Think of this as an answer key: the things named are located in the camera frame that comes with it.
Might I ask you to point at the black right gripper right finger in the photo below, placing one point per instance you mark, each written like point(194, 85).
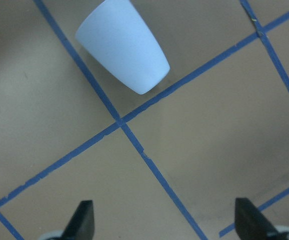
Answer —
point(251, 224)

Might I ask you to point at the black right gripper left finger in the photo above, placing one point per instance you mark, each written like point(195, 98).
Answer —
point(81, 226)

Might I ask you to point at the light blue cup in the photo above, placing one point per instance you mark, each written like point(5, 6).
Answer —
point(116, 35)

